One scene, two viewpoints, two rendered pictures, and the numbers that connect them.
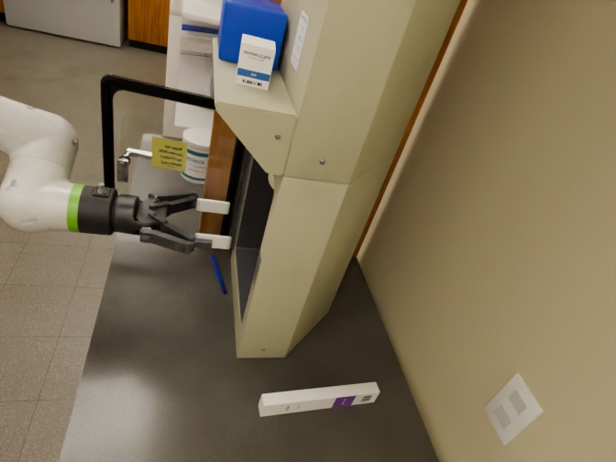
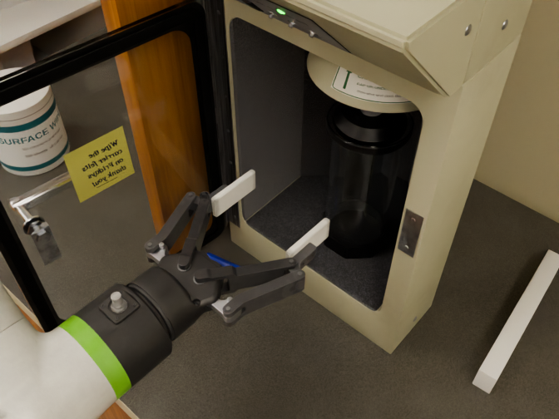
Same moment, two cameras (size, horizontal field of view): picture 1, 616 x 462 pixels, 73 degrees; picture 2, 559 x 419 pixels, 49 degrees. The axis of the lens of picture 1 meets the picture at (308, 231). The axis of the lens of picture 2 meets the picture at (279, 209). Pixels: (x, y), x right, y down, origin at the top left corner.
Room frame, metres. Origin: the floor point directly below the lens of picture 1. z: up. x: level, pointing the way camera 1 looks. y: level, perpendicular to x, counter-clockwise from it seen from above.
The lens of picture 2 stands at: (0.25, 0.40, 1.73)
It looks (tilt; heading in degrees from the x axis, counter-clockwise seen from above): 48 degrees down; 333
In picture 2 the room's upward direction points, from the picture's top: straight up
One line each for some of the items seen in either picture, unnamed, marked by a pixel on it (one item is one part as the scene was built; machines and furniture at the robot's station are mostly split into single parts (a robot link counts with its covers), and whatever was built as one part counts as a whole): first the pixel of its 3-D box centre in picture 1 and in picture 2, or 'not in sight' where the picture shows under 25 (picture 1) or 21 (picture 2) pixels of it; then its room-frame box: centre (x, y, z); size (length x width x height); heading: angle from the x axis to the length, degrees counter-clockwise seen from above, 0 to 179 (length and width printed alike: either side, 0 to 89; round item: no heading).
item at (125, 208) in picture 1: (141, 214); (180, 288); (0.63, 0.32, 1.19); 0.09 x 0.08 x 0.07; 111
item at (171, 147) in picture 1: (173, 173); (117, 187); (0.81, 0.34, 1.19); 0.30 x 0.01 x 0.40; 105
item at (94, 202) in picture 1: (101, 209); (125, 330); (0.60, 0.39, 1.19); 0.09 x 0.06 x 0.12; 21
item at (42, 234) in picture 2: (123, 170); (44, 243); (0.76, 0.44, 1.18); 0.02 x 0.02 x 0.06; 15
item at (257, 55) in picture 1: (255, 61); not in sight; (0.64, 0.16, 1.54); 0.05 x 0.05 x 0.06; 16
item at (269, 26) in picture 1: (250, 30); not in sight; (0.75, 0.20, 1.56); 0.10 x 0.10 x 0.09; 22
